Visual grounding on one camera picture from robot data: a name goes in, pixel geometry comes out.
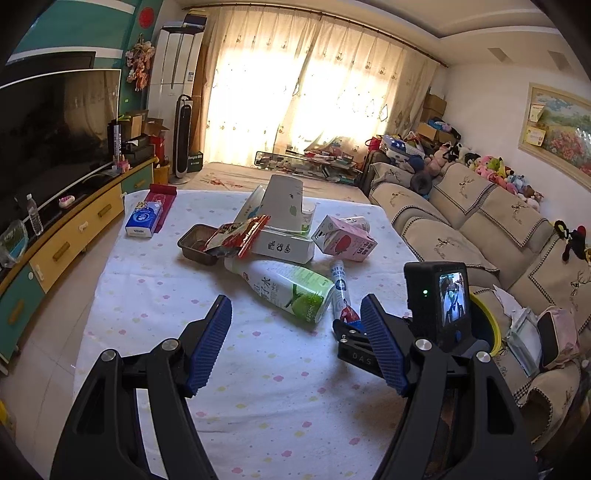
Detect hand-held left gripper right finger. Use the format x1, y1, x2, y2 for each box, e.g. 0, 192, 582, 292
360, 294, 540, 480

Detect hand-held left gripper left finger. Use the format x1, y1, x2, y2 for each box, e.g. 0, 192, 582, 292
50, 294, 233, 480

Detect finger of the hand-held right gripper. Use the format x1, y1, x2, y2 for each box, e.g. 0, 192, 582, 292
332, 318, 370, 344

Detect small white tube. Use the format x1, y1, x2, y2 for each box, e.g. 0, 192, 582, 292
330, 260, 361, 326

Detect yellow rimmed trash bin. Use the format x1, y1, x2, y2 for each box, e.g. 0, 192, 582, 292
468, 293, 504, 358

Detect green label plastic bottle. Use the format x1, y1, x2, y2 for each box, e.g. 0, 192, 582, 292
224, 257, 336, 325

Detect white green tea box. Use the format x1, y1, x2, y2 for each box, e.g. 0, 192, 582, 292
233, 185, 315, 265

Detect white dotted tablecloth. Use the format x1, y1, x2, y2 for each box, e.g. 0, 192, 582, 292
74, 187, 444, 480

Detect pink milk carton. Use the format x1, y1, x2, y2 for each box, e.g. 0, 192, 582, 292
311, 215, 377, 263

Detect beige patterned sofa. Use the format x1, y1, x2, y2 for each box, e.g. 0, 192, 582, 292
360, 161, 591, 457

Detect brown plastic tray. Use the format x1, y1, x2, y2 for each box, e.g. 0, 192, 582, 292
177, 224, 222, 267

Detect red snack wrapper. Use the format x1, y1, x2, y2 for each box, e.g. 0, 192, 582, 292
202, 215, 271, 259

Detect pink pouch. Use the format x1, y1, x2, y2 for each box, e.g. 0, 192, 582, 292
536, 305, 580, 372

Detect blue white tissue pack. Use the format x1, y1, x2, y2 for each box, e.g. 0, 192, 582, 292
124, 200, 165, 239

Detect white paper bowl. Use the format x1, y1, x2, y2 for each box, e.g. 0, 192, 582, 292
261, 174, 311, 237

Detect pile of plush toys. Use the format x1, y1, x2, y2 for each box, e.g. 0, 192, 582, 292
425, 138, 546, 210

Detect red flat packet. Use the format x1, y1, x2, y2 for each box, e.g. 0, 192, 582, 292
147, 184, 178, 234

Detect star print bag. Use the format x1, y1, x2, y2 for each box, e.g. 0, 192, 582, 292
381, 135, 423, 162

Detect black red plush toy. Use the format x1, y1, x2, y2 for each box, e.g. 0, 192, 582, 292
553, 220, 591, 264

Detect cluttered glass coffee table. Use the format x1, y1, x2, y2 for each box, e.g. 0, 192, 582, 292
255, 150, 365, 185

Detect yellow green television cabinet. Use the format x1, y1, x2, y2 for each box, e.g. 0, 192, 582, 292
0, 157, 160, 365

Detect stack of cardboard boxes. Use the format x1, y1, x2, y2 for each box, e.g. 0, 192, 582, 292
418, 93, 455, 144

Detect black storage box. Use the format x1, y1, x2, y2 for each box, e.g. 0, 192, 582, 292
124, 134, 155, 167

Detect black tower fan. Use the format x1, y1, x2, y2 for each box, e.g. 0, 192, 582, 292
168, 95, 195, 185

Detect clear water bottle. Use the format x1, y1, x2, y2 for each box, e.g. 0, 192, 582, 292
25, 194, 44, 236

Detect tall black white box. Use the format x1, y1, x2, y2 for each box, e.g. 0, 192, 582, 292
108, 121, 122, 162

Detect framed flower painting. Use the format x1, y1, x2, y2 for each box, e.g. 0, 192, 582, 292
518, 82, 591, 192

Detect cream embroidered curtains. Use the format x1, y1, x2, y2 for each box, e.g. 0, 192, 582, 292
198, 7, 439, 171

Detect curved black television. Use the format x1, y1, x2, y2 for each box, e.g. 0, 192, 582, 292
0, 69, 122, 208

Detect white standing air conditioner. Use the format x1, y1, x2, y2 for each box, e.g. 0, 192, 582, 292
148, 25, 206, 174

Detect artificial flower decoration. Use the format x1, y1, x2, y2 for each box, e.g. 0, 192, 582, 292
126, 41, 155, 90

